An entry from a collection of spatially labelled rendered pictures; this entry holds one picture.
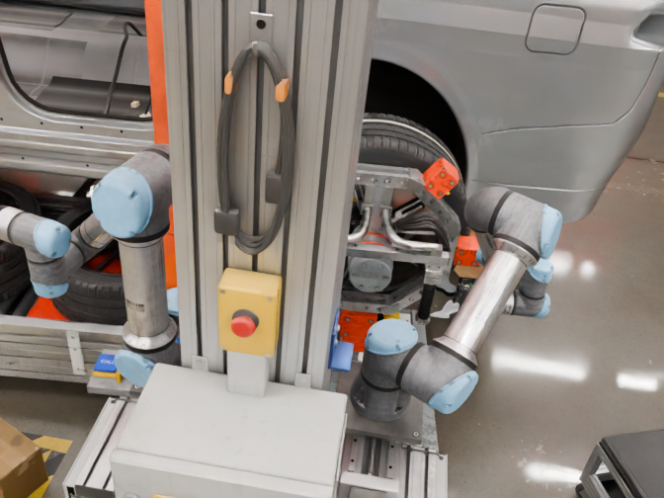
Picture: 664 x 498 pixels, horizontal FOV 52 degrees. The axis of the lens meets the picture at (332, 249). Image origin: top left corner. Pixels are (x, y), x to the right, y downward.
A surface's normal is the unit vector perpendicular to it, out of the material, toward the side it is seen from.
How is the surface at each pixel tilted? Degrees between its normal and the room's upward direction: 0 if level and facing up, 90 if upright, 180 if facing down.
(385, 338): 7
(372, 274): 90
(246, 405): 0
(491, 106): 90
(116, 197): 84
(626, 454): 0
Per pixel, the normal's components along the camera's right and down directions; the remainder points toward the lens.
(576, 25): -0.04, 0.58
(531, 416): 0.09, -0.81
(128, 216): -0.38, 0.40
